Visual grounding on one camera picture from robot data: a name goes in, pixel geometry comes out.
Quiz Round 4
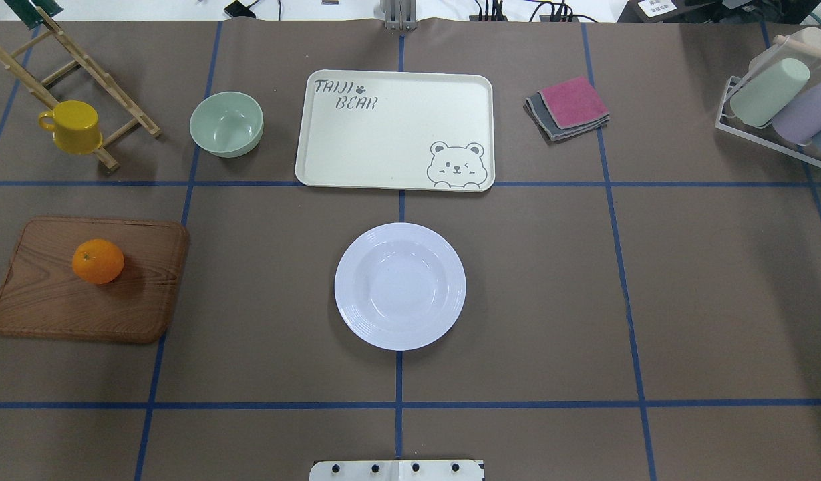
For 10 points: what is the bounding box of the orange fruit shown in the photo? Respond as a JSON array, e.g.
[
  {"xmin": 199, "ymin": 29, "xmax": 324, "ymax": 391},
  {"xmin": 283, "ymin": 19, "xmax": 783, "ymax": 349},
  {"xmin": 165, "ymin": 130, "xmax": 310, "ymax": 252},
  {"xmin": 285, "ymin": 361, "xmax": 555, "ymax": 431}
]
[{"xmin": 71, "ymin": 238, "xmax": 124, "ymax": 285}]

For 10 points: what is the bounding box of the green ceramic bowl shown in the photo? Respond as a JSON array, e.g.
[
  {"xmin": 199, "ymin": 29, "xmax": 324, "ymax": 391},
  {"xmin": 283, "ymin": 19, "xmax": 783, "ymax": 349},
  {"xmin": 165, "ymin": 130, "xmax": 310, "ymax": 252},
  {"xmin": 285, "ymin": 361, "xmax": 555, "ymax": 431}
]
[{"xmin": 188, "ymin": 91, "xmax": 265, "ymax": 158}]

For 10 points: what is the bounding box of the pink cloth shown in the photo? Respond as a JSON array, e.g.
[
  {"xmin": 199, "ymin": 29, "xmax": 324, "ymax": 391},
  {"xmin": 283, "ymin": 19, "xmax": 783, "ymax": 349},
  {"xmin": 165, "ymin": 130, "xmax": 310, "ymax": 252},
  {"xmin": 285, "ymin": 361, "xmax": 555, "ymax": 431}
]
[{"xmin": 538, "ymin": 76, "xmax": 609, "ymax": 129}]

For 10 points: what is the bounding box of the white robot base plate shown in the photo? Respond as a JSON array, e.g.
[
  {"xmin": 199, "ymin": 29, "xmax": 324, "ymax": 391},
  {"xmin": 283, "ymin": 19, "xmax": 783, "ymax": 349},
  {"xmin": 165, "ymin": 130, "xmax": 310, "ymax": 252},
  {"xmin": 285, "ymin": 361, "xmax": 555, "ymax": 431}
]
[{"xmin": 309, "ymin": 459, "xmax": 486, "ymax": 480}]

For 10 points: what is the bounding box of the white wire cup rack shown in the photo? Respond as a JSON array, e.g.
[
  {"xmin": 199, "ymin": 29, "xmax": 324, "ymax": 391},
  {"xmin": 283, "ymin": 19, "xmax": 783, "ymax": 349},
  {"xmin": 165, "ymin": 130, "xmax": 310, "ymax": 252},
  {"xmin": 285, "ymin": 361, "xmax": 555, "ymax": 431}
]
[{"xmin": 715, "ymin": 35, "xmax": 821, "ymax": 168}]

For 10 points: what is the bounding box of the beige cup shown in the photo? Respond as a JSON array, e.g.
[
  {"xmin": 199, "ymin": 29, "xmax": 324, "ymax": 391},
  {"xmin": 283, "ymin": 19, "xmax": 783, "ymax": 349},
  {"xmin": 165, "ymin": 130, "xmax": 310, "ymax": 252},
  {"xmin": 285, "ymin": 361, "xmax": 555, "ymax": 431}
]
[{"xmin": 748, "ymin": 27, "xmax": 821, "ymax": 72}]

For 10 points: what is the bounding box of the aluminium frame post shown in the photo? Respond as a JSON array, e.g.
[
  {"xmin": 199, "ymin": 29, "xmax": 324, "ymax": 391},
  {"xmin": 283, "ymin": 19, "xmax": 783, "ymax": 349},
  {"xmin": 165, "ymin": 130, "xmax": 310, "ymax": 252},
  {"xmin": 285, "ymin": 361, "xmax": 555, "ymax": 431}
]
[{"xmin": 380, "ymin": 0, "xmax": 418, "ymax": 31}]

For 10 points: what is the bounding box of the purple cup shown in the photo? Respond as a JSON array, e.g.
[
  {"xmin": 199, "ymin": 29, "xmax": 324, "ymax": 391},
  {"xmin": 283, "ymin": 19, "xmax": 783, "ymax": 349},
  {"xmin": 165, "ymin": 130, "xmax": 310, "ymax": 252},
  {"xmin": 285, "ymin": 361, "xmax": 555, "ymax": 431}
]
[{"xmin": 771, "ymin": 82, "xmax": 821, "ymax": 145}]

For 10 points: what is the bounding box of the cream bear tray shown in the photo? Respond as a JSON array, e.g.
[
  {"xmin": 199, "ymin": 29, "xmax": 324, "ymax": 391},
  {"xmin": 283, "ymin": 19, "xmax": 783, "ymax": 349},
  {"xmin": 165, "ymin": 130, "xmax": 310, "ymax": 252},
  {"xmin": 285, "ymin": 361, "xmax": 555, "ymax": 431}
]
[{"xmin": 295, "ymin": 69, "xmax": 496, "ymax": 192}]

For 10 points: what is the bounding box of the wooden dish rack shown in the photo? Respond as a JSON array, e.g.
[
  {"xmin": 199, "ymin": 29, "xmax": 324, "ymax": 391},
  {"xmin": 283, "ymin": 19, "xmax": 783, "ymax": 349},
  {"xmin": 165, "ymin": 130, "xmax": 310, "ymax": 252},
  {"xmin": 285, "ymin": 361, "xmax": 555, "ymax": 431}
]
[{"xmin": 0, "ymin": 7, "xmax": 162, "ymax": 172}]

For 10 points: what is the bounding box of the white round plate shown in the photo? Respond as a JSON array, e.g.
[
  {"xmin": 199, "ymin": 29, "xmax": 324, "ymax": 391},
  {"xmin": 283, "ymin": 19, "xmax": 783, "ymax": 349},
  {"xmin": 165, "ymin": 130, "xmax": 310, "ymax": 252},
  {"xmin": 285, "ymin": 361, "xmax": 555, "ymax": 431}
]
[{"xmin": 334, "ymin": 222, "xmax": 466, "ymax": 352}]

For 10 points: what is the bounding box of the yellow mug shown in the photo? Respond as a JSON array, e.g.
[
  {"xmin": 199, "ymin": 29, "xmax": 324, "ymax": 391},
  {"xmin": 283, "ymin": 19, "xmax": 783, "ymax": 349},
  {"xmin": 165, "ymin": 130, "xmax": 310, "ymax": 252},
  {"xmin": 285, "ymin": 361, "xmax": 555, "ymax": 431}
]
[{"xmin": 37, "ymin": 100, "xmax": 103, "ymax": 155}]

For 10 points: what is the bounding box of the green cup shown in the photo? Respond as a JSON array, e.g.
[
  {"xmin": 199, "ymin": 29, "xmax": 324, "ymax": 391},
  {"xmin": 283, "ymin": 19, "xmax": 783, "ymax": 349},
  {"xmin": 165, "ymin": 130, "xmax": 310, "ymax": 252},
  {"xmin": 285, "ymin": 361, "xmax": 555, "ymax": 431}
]
[{"xmin": 729, "ymin": 58, "xmax": 810, "ymax": 128}]

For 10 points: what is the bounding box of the wooden cutting board tray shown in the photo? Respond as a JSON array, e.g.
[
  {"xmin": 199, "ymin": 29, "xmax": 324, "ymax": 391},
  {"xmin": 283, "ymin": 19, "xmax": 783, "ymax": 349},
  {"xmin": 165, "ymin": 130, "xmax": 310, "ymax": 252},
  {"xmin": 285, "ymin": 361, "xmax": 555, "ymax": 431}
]
[{"xmin": 0, "ymin": 216, "xmax": 188, "ymax": 343}]

